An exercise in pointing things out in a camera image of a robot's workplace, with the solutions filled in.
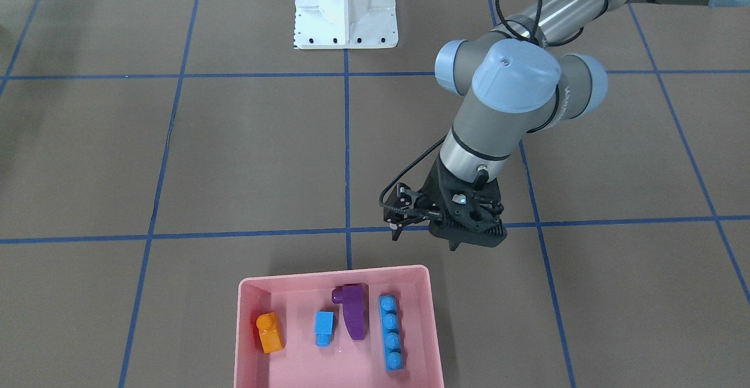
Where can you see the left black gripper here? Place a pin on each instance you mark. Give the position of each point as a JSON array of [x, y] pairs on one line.
[[434, 194]]

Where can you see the long blue toy block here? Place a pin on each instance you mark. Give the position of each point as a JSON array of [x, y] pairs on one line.
[[390, 325]]

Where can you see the purple curved toy block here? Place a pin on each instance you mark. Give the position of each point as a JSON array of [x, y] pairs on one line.
[[353, 301]]

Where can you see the small blue toy block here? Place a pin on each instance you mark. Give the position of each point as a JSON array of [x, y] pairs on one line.
[[324, 325]]

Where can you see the orange toy block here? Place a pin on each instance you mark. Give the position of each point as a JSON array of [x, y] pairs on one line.
[[270, 333]]

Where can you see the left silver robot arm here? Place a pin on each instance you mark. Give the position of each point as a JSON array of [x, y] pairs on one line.
[[511, 86]]

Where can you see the pink plastic box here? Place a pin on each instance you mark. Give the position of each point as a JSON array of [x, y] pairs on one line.
[[344, 363]]

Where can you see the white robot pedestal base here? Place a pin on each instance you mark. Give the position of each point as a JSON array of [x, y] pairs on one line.
[[345, 24]]

